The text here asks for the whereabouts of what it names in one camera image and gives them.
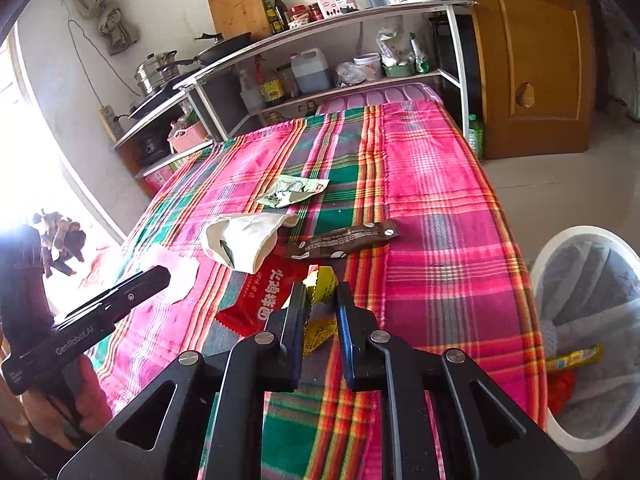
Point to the pink plastic basket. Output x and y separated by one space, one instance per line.
187 137

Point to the green white packet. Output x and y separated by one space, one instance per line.
421 55

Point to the tall white metal shelf rack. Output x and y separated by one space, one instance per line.
456 60

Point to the red storage box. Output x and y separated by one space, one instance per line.
162 177

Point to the green bowl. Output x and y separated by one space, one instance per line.
399 70

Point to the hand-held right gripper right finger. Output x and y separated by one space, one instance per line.
350 340

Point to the brown snack wrapper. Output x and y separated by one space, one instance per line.
345 240

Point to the white lined trash bin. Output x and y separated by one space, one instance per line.
590 280

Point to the long yellow snack wrapper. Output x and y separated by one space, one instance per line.
575 357

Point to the red foil wrapper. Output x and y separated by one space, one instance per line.
255 290

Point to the white plastic tub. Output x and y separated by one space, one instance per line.
369 66

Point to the pink lidded storage box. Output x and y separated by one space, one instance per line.
380 96

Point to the green plastic bottle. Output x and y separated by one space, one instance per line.
475 137

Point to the white green wrapper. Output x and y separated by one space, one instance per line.
290 192

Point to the dark sauce bottle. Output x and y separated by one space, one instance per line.
281 12

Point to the black induction cooker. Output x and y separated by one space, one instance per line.
155 105

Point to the plastic jug of dark liquid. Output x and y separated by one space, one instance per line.
311 75

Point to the yellow printed snack wrapper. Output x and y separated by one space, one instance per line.
325 280

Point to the white green food bag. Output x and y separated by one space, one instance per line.
395 47

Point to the crumpled clear plastic bag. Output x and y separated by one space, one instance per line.
349 75

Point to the dark hanging bag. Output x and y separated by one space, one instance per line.
22 270

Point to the white tissue paper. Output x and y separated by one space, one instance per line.
182 275

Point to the person's left hand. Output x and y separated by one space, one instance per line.
95 400

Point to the white paper bag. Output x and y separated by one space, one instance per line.
245 240

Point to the wooden cutting board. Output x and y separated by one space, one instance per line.
240 10

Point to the yellow label sauce bottle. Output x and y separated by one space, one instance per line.
272 91

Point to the hanging grey-green cloth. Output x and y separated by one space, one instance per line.
117 30

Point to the black frying pan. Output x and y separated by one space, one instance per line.
220 50

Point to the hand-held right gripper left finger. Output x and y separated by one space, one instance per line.
292 330

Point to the yellow oil bottle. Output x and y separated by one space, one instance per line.
270 17

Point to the clear plastic bottle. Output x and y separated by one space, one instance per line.
250 97

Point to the plaid pink green tablecloth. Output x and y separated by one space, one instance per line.
425 210

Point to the steel steamer pot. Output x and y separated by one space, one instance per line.
155 75

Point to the red plastic bag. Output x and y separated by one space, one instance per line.
562 392

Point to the white power strip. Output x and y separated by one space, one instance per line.
110 122

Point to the pink utensil holder box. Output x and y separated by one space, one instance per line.
337 5

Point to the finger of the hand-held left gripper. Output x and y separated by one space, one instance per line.
140 285

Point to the low metal shelf rack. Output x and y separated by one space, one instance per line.
150 122

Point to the wooden door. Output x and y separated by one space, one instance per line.
540 60

